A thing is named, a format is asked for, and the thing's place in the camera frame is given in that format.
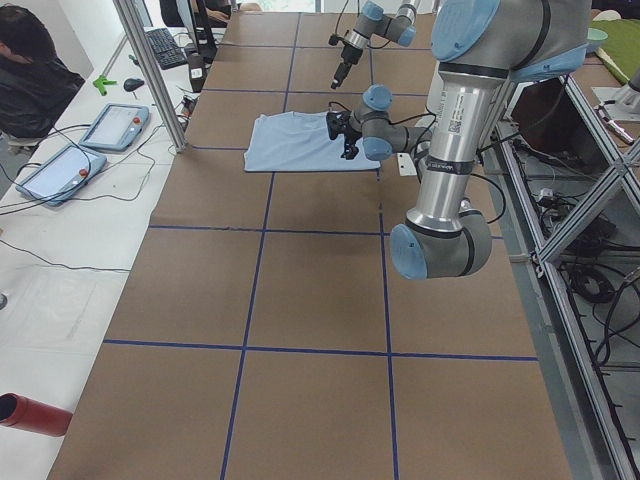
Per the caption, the red cylinder tube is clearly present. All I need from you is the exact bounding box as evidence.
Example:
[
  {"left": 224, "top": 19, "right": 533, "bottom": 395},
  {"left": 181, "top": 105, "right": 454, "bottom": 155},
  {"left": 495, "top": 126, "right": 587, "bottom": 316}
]
[{"left": 1, "top": 393, "right": 73, "bottom": 437}]

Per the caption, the light blue t-shirt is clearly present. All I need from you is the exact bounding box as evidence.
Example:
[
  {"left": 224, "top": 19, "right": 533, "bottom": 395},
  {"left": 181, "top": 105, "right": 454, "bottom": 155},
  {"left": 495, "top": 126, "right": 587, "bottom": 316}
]
[{"left": 244, "top": 111, "right": 380, "bottom": 172}]

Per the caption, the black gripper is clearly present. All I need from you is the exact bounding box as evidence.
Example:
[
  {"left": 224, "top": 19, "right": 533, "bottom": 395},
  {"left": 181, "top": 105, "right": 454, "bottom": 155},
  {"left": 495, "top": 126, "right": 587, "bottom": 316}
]
[
  {"left": 331, "top": 44, "right": 361, "bottom": 89},
  {"left": 341, "top": 127, "right": 361, "bottom": 160}
]

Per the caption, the near blue teach pendant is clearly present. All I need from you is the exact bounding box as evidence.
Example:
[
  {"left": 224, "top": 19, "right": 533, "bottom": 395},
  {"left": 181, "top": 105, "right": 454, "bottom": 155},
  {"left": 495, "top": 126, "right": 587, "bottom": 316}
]
[{"left": 15, "top": 144, "right": 107, "bottom": 206}]

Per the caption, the aluminium lattice frame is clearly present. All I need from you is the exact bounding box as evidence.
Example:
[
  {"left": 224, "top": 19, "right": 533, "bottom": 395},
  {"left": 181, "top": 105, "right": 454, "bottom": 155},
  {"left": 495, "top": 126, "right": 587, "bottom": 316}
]
[{"left": 485, "top": 64, "right": 639, "bottom": 479}]

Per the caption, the aluminium frame post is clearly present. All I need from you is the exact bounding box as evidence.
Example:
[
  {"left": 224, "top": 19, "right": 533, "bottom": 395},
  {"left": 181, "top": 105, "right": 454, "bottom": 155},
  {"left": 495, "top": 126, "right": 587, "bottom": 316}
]
[{"left": 113, "top": 0, "right": 187, "bottom": 153}]

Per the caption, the black computer keyboard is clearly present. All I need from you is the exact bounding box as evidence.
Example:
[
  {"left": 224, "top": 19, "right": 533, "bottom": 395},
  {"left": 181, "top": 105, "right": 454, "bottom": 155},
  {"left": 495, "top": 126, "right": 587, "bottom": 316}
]
[{"left": 145, "top": 28, "right": 188, "bottom": 70}]

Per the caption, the black box with label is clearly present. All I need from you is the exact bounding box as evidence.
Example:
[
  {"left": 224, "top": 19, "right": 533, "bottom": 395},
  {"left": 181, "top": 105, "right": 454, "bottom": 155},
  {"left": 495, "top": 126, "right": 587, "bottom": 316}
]
[{"left": 187, "top": 53, "right": 207, "bottom": 93}]

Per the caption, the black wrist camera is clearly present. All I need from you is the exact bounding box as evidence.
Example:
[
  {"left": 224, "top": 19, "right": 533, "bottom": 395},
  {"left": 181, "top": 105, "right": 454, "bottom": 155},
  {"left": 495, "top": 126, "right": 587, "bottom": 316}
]
[
  {"left": 328, "top": 33, "right": 344, "bottom": 46},
  {"left": 326, "top": 111, "right": 349, "bottom": 141}
]

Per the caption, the far blue teach pendant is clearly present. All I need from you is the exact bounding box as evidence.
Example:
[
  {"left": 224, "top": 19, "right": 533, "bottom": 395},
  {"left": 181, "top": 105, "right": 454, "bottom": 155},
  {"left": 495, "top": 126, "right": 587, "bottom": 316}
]
[{"left": 79, "top": 103, "right": 150, "bottom": 152}]

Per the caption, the black computer mouse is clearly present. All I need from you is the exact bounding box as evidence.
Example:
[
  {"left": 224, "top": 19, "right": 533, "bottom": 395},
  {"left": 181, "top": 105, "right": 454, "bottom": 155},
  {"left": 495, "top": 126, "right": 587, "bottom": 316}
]
[{"left": 123, "top": 78, "right": 145, "bottom": 92}]

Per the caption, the green plastic tool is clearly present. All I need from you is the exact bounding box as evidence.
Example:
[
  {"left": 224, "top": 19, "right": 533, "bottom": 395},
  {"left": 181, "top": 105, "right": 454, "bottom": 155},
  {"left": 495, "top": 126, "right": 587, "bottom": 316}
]
[{"left": 92, "top": 75, "right": 117, "bottom": 96}]

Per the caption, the green cloth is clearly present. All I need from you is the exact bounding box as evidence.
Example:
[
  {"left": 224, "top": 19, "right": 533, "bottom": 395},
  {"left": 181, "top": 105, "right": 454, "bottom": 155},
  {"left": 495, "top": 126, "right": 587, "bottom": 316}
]
[{"left": 591, "top": 19, "right": 640, "bottom": 84}]

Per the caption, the blue teach pendant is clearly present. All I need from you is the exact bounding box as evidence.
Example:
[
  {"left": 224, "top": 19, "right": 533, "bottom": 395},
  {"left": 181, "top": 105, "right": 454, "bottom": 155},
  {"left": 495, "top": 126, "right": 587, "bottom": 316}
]
[
  {"left": 15, "top": 144, "right": 107, "bottom": 206},
  {"left": 79, "top": 103, "right": 150, "bottom": 152}
]

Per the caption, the person in black jacket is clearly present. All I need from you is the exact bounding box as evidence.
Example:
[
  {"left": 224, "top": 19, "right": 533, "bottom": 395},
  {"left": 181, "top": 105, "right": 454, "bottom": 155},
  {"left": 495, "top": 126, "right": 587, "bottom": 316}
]
[{"left": 1, "top": 4, "right": 85, "bottom": 139}]

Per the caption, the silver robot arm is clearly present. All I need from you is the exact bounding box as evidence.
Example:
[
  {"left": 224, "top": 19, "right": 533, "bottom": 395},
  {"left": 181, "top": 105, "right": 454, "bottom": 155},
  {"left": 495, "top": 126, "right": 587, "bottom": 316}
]
[
  {"left": 327, "top": 1, "right": 591, "bottom": 280},
  {"left": 328, "top": 1, "right": 421, "bottom": 90}
]

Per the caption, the black cable bundle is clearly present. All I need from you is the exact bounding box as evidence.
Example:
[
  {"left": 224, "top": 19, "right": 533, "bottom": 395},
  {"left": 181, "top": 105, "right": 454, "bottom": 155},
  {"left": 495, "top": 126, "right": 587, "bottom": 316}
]
[{"left": 519, "top": 139, "right": 640, "bottom": 371}]

